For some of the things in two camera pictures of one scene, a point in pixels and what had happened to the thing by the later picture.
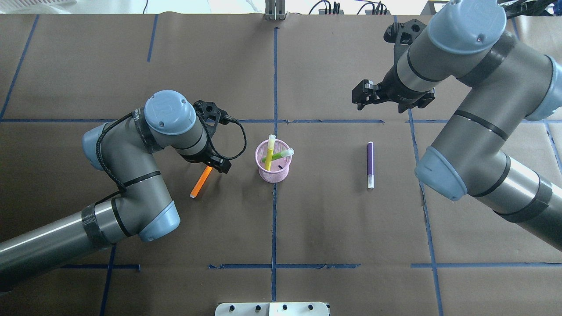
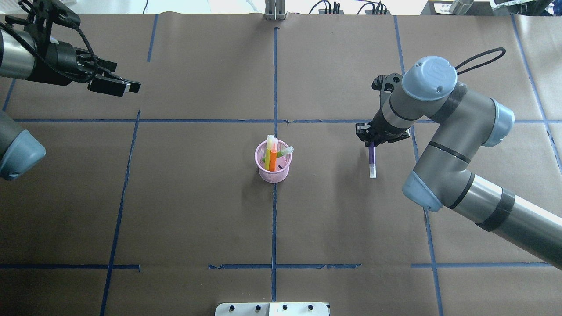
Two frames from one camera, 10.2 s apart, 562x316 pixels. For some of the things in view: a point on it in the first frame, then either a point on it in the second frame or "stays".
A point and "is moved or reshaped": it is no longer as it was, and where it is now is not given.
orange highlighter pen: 200,181 to 272,162
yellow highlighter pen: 271,145 stays
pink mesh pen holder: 272,158 stays
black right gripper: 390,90 to 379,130
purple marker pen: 370,182 is moved or reshaped
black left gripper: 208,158 to 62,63
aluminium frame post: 270,10 stays
